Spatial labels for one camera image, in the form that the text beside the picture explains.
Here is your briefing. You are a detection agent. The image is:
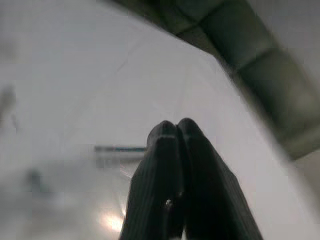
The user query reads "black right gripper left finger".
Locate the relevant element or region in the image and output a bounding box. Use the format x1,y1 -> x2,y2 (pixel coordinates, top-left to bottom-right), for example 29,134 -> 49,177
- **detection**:
120,120 -> 186,240

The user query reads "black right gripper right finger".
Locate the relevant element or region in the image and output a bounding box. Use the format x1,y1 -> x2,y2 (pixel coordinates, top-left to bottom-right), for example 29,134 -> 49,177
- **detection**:
176,117 -> 264,240

